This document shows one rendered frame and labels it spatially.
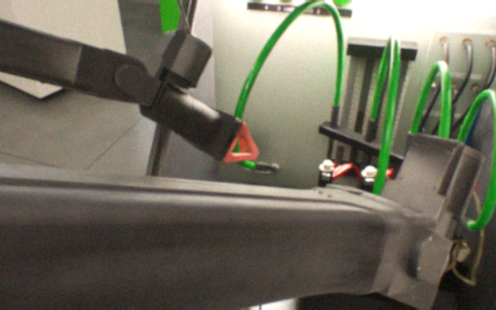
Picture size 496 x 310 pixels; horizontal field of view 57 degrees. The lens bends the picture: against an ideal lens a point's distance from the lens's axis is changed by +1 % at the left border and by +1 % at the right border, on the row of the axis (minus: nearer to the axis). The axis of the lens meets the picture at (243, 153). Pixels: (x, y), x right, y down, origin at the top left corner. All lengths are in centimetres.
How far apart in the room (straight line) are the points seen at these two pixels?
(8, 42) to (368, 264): 43
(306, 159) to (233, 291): 104
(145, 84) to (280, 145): 69
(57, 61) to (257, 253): 41
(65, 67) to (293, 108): 70
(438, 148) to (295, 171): 88
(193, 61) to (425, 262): 41
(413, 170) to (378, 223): 12
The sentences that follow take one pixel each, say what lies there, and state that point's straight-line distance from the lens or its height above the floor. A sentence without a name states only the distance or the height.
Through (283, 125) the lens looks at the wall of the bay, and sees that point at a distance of 118.
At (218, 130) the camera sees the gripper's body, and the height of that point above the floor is 131.
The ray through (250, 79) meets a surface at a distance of 68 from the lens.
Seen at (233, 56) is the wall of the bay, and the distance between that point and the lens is 112.
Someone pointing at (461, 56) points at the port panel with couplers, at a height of 127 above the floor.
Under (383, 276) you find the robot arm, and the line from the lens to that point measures 31.
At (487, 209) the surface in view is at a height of 121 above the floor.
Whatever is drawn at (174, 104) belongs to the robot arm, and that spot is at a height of 137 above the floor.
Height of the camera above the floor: 166
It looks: 36 degrees down
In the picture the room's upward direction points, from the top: straight up
